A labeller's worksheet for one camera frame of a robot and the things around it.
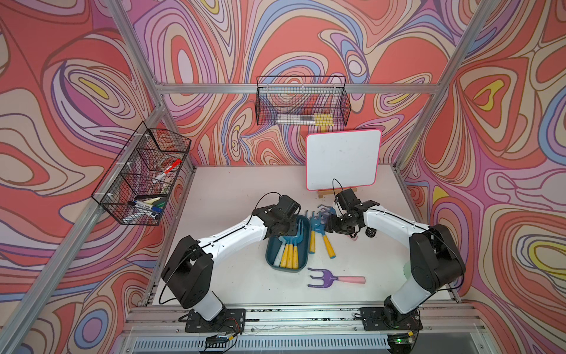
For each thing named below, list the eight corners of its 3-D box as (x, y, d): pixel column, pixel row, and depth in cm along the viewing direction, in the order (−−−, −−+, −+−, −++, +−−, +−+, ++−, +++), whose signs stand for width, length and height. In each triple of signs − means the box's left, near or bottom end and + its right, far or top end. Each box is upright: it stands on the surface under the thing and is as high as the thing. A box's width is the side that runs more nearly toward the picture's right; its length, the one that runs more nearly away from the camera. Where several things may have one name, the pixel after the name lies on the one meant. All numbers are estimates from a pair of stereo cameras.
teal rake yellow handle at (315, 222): (308, 253, 90) (309, 251, 89) (310, 213, 103) (310, 211, 101) (319, 254, 90) (320, 252, 88) (319, 214, 103) (320, 211, 101)
